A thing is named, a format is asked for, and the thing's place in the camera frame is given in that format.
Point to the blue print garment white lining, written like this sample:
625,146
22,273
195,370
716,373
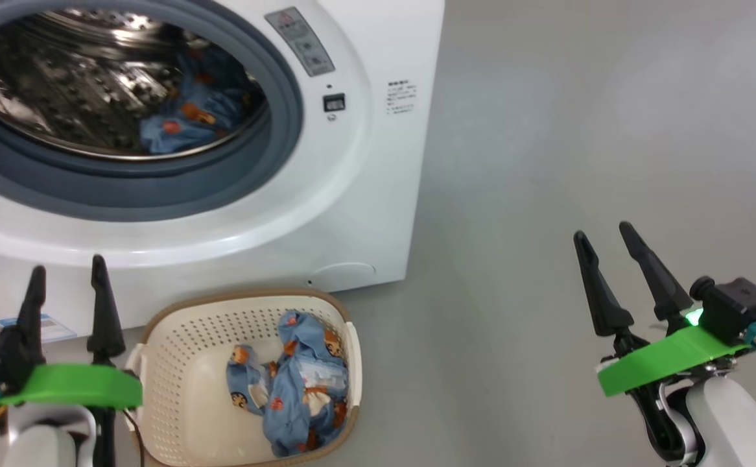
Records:
300,395

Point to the cream perforated laundry basket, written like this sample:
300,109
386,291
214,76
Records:
190,421

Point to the blue cartoon print garment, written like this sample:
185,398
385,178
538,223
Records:
203,117

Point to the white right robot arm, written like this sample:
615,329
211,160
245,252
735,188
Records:
734,421

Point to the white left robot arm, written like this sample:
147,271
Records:
47,441

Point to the grey instruction sticker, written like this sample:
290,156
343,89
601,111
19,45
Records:
300,42

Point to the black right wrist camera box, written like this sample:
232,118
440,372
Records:
738,305

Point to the blue energy label sticker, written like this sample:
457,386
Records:
60,329

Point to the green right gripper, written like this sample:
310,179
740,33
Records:
670,357

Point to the stainless steel washing machine drum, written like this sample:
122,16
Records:
60,91

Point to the white front-load washing machine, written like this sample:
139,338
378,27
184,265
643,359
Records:
352,162

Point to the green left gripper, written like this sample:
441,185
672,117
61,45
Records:
73,386

